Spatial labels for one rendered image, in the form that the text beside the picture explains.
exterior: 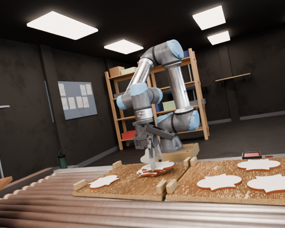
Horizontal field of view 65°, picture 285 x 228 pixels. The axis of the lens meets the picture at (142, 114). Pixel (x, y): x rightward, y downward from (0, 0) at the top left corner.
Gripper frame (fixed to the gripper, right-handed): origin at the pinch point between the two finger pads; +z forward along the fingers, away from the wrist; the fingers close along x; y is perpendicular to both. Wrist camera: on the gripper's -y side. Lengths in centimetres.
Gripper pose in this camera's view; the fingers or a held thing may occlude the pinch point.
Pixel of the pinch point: (158, 165)
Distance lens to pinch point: 96.3
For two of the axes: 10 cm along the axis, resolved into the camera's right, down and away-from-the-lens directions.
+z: 1.9, 9.8, 0.3
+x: -3.5, 1.0, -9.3
